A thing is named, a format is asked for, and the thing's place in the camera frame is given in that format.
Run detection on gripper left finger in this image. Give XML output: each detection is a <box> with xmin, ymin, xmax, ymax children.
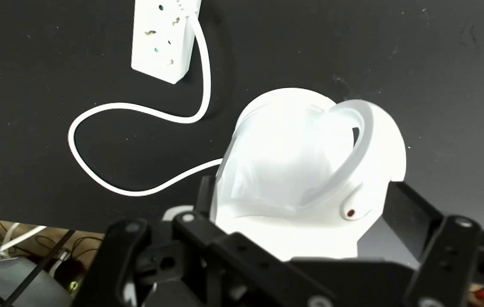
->
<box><xmin>72</xmin><ymin>175</ymin><xmax>337</xmax><ymax>307</ymax></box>

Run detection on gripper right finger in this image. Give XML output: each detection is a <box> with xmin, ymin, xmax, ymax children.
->
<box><xmin>382</xmin><ymin>181</ymin><xmax>484</xmax><ymax>307</ymax></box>

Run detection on white electric kettle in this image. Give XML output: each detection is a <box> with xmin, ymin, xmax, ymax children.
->
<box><xmin>210</xmin><ymin>87</ymin><xmax>408</xmax><ymax>261</ymax></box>

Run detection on white power strip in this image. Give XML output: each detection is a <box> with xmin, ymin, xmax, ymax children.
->
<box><xmin>131</xmin><ymin>0</ymin><xmax>203</xmax><ymax>84</ymax></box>

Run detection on kettle switch lever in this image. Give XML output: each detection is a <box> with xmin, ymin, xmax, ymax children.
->
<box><xmin>339</xmin><ymin>183</ymin><xmax>380</xmax><ymax>222</ymax></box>

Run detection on tangle of black cables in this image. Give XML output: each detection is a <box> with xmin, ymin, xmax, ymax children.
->
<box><xmin>0</xmin><ymin>217</ymin><xmax>102</xmax><ymax>278</ymax></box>

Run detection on white cable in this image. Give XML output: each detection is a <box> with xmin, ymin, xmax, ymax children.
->
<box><xmin>68</xmin><ymin>12</ymin><xmax>224</xmax><ymax>197</ymax></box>

